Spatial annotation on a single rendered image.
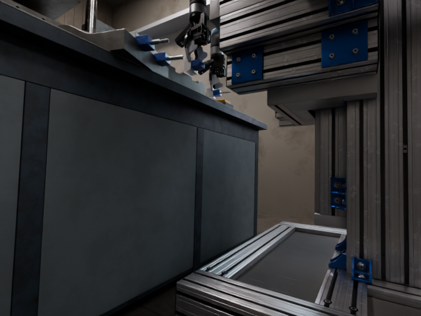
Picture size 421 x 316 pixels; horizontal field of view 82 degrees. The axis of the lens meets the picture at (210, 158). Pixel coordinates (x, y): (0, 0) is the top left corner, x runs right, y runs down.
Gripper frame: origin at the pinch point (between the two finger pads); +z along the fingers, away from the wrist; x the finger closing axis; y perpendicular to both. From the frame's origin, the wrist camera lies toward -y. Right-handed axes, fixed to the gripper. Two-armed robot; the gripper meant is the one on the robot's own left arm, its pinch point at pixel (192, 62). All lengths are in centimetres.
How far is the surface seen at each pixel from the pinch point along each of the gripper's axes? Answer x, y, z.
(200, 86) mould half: 8.6, -1.7, 7.0
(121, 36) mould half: -40.8, 9.5, 14.5
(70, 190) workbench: -45, -1, 55
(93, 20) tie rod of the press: -7, -73, -46
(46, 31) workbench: -57, 6, 21
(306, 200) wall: 197, -2, 62
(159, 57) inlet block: -24.3, 6.1, 11.4
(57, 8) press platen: -17, -100, -59
